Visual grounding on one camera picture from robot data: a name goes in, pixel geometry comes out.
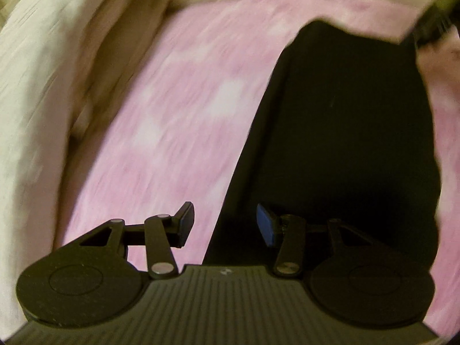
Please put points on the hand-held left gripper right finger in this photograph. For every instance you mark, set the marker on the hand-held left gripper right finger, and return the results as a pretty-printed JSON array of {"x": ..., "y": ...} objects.
[{"x": 265, "y": 224}]

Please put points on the pink floral blanket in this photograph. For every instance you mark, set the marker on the pink floral blanket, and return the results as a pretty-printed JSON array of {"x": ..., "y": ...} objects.
[{"x": 172, "y": 115}]

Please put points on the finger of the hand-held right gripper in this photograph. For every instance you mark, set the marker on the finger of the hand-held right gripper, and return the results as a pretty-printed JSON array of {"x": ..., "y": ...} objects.
[{"x": 433, "y": 21}]

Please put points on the white striped duvet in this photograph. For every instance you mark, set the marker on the white striped duvet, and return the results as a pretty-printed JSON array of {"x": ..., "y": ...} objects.
[{"x": 43, "y": 79}]

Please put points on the black garment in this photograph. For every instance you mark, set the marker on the black garment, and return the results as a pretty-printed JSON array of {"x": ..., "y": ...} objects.
[{"x": 341, "y": 122}]

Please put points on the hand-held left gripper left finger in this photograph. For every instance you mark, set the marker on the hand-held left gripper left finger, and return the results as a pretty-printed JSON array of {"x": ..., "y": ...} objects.
[{"x": 186, "y": 222}]

